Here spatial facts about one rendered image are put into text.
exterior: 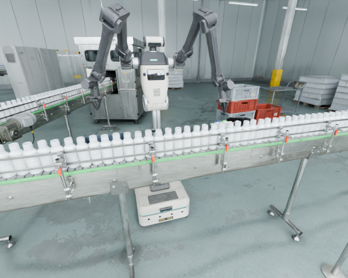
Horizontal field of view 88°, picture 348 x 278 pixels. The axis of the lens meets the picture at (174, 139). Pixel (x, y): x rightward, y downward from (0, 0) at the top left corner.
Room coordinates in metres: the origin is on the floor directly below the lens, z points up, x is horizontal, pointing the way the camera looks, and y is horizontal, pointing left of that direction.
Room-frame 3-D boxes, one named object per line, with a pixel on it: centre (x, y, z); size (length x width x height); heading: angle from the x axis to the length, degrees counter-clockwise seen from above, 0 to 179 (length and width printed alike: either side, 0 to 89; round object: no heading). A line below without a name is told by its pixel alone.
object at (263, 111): (3.66, -1.84, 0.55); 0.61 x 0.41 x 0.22; 109
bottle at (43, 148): (0.81, 0.66, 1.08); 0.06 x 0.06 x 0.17
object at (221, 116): (3.36, -1.19, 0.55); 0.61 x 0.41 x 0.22; 113
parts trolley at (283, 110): (5.08, -2.98, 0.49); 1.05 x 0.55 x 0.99; 106
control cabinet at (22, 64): (5.69, 4.41, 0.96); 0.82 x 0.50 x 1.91; 178
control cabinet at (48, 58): (6.59, 4.37, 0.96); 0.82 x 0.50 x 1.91; 178
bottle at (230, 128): (1.10, -0.37, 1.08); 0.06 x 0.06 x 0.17
